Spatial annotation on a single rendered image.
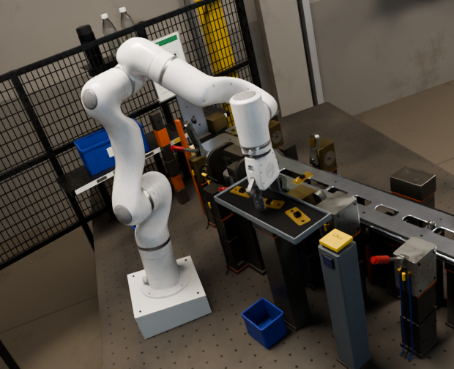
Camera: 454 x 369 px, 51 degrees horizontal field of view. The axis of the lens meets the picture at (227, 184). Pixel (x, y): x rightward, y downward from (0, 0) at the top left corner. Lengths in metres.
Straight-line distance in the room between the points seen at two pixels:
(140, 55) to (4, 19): 2.59
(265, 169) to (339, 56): 3.20
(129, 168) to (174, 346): 0.63
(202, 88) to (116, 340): 1.00
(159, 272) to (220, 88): 0.74
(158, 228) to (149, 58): 0.61
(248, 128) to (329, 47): 3.17
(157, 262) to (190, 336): 0.28
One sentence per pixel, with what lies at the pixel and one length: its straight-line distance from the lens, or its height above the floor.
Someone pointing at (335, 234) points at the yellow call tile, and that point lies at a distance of 1.24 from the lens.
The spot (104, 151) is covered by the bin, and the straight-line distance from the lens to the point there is 2.25.
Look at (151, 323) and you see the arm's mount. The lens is 1.75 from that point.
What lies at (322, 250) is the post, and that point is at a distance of 1.23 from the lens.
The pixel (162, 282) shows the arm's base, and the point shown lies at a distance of 1.76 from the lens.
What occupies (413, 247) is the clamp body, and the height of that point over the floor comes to 1.06.
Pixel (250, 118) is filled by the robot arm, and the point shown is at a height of 1.45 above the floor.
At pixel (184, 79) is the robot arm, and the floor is 1.57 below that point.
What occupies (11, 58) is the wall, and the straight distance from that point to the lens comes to 3.90.
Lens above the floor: 1.92
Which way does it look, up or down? 29 degrees down
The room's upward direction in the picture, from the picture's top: 16 degrees counter-clockwise
